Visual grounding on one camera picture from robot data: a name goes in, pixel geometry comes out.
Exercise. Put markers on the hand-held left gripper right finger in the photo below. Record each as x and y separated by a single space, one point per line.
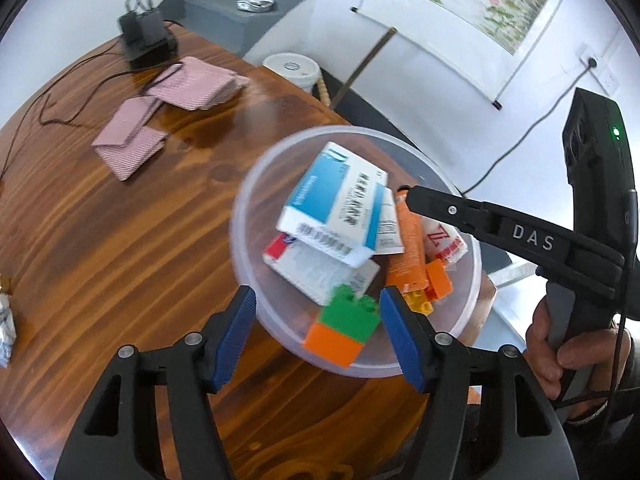
400 330

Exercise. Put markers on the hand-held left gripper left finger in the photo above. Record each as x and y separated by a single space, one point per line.
232 320

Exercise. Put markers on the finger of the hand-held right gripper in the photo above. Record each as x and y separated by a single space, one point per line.
500 232

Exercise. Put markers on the yellow building block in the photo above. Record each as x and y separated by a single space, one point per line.
417 302

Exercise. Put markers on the white tissue packet red print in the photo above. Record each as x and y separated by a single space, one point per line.
442 240

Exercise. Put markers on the green orange building block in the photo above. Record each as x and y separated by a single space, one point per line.
335 340

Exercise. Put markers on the orange tube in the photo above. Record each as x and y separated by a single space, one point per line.
410 250

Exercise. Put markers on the red white medicine box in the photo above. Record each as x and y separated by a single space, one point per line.
310 270

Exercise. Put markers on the clear plastic bowl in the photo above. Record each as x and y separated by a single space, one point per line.
260 220

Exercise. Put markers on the blue white medicine box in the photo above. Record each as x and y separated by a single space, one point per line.
330 195

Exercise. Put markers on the wooden desktop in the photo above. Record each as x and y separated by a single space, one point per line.
125 240

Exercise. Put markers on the person's right hand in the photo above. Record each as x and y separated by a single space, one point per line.
537 340

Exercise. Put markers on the pink playing card stack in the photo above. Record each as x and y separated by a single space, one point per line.
132 117
130 155

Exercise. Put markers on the brown wooden bar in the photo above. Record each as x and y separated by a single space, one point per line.
365 65

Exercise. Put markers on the beige ribbed rod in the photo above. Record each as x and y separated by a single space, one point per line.
325 91

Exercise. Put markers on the crumpled blue white packet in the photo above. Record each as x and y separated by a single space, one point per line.
5 330

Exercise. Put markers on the pink striped cloth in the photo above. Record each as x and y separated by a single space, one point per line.
200 82

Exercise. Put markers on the white plastic bucket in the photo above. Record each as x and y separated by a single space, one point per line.
290 67

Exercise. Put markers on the grey staircase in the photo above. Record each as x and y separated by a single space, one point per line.
225 25

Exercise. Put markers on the grey charger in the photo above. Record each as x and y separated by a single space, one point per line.
130 27
151 25

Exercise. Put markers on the foil tray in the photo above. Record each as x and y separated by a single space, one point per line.
255 5

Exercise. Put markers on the white wall socket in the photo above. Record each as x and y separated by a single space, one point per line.
607 77

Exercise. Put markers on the wall scroll painting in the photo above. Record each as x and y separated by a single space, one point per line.
450 10

